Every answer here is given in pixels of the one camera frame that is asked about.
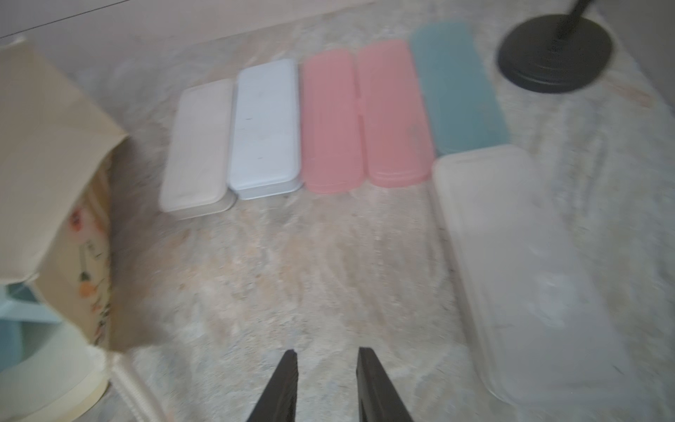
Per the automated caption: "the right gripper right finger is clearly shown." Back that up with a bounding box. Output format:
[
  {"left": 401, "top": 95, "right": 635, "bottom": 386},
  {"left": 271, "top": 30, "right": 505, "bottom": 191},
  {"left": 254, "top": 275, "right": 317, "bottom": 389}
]
[{"left": 356, "top": 347, "right": 413, "bottom": 422}]

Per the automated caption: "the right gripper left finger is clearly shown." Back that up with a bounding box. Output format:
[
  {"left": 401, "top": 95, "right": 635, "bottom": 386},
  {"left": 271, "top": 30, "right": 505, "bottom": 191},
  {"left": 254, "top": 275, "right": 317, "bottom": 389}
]
[{"left": 247, "top": 349, "right": 299, "bottom": 422}]

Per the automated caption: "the pale mint pencil case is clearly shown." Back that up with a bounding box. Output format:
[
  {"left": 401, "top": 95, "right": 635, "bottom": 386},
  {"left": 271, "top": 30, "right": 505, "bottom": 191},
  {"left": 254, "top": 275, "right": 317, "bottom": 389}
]
[{"left": 229, "top": 59, "right": 302, "bottom": 200}]

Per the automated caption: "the pink translucent pencil case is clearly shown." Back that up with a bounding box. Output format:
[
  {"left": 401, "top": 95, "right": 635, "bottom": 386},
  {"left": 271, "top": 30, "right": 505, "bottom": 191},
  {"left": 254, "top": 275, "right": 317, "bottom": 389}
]
[{"left": 357, "top": 40, "right": 435, "bottom": 188}]

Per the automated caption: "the white glossy tin pencil case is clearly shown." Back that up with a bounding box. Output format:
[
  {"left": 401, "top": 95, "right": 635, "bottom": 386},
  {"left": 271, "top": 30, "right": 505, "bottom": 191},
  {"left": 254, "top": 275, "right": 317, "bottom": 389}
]
[{"left": 158, "top": 79, "right": 237, "bottom": 220}]

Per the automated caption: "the teal translucent pencil case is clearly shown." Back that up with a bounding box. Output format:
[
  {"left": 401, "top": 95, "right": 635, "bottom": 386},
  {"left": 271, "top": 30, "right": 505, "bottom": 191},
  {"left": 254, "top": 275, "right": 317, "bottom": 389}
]
[{"left": 409, "top": 21, "right": 511, "bottom": 156}]

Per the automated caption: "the floral canvas tote bag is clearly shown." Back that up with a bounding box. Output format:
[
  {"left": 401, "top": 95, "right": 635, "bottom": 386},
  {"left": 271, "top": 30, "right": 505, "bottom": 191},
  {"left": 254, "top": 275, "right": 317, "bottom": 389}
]
[{"left": 0, "top": 36, "right": 165, "bottom": 422}]

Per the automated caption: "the grey teal pencil case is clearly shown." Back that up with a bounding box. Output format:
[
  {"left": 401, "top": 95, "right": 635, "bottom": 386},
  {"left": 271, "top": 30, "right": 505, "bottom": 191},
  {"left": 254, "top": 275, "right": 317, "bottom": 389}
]
[{"left": 1, "top": 282, "right": 63, "bottom": 371}]

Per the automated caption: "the glitter microphone on stand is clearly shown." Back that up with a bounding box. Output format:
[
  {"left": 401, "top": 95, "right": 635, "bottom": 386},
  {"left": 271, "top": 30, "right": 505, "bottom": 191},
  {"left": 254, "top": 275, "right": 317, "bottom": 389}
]
[{"left": 497, "top": 0, "right": 613, "bottom": 94}]

